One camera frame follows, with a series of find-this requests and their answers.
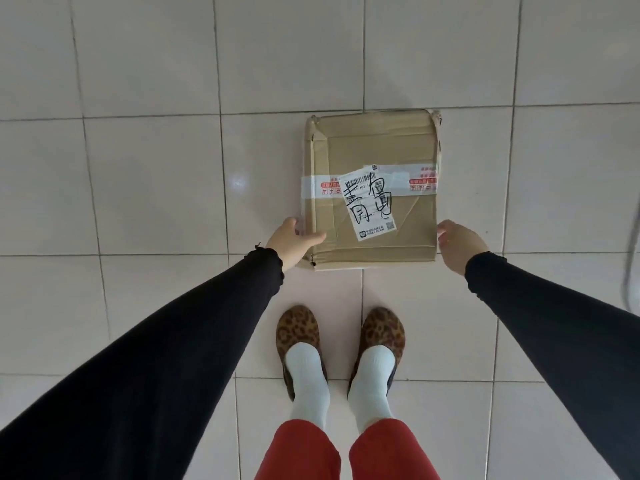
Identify person's right hand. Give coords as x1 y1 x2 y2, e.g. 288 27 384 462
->
437 219 491 276

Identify person's left hand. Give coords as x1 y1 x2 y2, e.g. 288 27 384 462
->
264 217 329 273

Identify taped brown cardboard parcel box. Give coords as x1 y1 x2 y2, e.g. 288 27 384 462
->
296 109 443 272

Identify person's left forearm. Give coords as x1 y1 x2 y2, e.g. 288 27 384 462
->
0 247 286 480

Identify person's right forearm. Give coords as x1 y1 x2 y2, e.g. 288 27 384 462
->
464 251 640 480

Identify leopard print left slipper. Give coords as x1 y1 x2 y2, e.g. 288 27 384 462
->
276 305 329 401

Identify leopard print slipper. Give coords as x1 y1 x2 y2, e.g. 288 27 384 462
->
276 305 329 401
347 307 406 398

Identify leopard print right slipper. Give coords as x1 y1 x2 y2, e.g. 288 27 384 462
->
347 307 406 398

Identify white left sock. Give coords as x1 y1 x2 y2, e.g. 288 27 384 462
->
284 343 332 432

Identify white sock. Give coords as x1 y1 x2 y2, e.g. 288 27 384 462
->
348 345 397 437
284 343 332 432

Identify white right sock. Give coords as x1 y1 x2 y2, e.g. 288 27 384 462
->
348 345 397 437

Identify red trousers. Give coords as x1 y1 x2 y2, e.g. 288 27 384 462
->
254 418 442 480

